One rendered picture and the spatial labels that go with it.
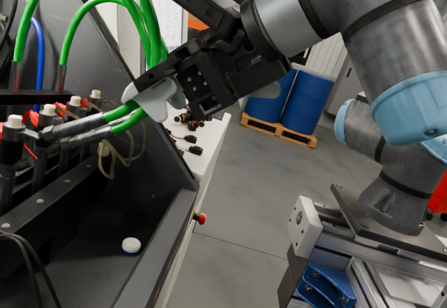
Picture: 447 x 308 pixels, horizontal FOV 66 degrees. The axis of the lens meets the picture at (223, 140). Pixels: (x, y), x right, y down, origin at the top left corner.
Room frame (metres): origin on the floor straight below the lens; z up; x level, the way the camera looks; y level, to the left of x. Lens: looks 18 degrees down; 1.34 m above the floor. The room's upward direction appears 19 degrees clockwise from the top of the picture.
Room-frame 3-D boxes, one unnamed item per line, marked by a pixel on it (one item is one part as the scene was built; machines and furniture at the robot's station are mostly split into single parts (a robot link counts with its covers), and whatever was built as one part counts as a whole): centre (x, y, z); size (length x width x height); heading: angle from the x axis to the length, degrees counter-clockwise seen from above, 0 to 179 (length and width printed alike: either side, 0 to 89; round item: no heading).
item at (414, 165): (0.77, -0.43, 1.20); 0.13 x 0.12 x 0.14; 45
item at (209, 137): (1.13, 0.12, 0.96); 0.70 x 0.22 x 0.03; 179
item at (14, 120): (0.44, 0.29, 1.12); 0.02 x 0.02 x 0.03
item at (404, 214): (0.77, -0.43, 1.09); 0.15 x 0.15 x 0.10
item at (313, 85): (5.48, -0.74, 0.51); 1.20 x 0.85 x 1.02; 92
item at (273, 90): (0.53, -0.03, 1.26); 0.06 x 0.03 x 0.09; 89
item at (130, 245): (0.62, 0.12, 0.84); 0.04 x 0.04 x 0.01
